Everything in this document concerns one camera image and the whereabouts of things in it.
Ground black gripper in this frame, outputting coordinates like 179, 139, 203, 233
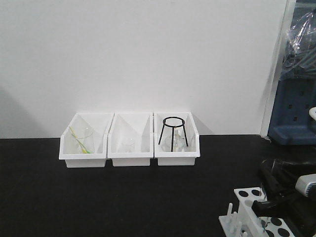
251, 162, 316, 237

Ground clear glass test tube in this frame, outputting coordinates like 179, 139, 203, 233
271, 159, 283, 184

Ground white test tube rack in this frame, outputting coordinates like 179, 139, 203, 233
219, 187, 294, 237

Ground blue pegboard drying rack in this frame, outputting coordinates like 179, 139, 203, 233
268, 0, 316, 145

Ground white gooseneck lab faucet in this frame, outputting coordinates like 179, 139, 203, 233
309, 107, 316, 120

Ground white right storage bin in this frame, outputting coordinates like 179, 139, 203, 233
154, 112, 200, 166

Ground white storage bin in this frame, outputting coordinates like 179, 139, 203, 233
107, 112, 154, 167
59, 113, 114, 168
154, 112, 200, 166

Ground clear glass flask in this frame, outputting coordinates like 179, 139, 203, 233
161, 129, 194, 152

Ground clear plastic bag of pegs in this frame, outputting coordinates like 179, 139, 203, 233
280, 1, 316, 80

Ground white middle storage bin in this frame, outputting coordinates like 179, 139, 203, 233
107, 112, 154, 167

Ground small clear glass beaker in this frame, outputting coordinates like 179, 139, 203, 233
121, 137, 135, 153

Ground yellow green stirring stick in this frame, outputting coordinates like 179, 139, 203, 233
69, 126, 92, 154

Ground white left storage bin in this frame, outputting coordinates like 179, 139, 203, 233
59, 113, 114, 168

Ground clear glass beaker left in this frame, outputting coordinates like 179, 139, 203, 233
70, 127, 96, 154

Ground white grey wrist camera box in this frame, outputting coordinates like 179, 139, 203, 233
295, 174, 316, 199

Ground black wire tripod stand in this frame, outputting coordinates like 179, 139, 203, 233
158, 116, 188, 152

